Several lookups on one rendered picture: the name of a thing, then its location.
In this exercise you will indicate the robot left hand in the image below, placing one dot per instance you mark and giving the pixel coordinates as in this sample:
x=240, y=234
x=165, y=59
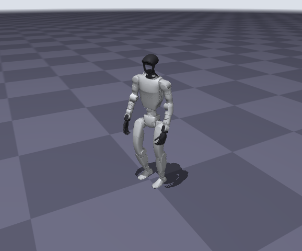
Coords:
x=162, y=137

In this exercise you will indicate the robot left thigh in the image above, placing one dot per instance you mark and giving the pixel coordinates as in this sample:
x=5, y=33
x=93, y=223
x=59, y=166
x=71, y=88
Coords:
x=158, y=149

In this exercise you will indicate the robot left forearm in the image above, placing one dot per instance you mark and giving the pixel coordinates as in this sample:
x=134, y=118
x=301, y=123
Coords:
x=167, y=118

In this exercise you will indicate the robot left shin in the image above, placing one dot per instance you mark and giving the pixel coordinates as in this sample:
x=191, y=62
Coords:
x=161, y=165

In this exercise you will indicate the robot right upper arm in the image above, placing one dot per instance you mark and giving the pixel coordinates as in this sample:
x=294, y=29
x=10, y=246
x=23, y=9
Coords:
x=135, y=88

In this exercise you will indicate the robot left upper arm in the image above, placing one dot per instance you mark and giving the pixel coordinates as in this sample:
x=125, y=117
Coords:
x=166, y=87

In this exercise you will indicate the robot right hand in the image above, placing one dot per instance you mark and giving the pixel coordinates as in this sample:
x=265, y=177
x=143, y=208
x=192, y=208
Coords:
x=126, y=124

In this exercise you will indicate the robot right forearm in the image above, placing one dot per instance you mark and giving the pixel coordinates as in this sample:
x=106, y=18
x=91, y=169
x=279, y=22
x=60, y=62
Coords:
x=130, y=108

